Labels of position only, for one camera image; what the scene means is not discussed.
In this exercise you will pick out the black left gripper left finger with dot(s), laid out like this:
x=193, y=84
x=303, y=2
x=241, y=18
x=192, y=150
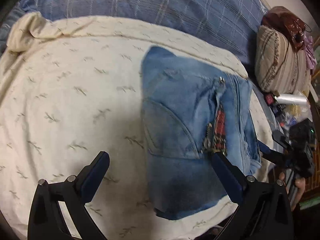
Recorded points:
x=46, y=220

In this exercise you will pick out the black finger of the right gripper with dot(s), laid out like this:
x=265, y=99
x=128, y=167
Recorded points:
x=273, y=156

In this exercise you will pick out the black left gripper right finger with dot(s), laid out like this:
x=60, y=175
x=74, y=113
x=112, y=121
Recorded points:
x=263, y=210

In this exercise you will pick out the blue denim jeans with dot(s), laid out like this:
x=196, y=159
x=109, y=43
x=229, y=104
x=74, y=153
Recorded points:
x=181, y=97

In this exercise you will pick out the person's right hand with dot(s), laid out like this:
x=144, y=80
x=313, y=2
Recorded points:
x=295, y=187

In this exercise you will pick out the white plastic roll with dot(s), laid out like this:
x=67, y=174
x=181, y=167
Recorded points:
x=290, y=99

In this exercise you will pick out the red small box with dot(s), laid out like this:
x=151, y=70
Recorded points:
x=269, y=99

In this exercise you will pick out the beige striped pillow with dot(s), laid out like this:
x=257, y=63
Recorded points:
x=278, y=68

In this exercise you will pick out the purple cloth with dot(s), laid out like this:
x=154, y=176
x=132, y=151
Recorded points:
x=310, y=57

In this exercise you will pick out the dark red shiny bag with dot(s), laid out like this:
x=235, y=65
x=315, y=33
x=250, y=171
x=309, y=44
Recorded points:
x=291, y=26

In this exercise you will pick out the cream leaf-print blanket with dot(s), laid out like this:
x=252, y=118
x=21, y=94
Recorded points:
x=70, y=89

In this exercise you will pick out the blue plaid large pillow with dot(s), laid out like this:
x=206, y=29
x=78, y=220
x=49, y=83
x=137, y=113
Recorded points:
x=228, y=24

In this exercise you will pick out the grey-blue bed sheet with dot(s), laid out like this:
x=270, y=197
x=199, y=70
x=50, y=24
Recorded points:
x=16, y=13

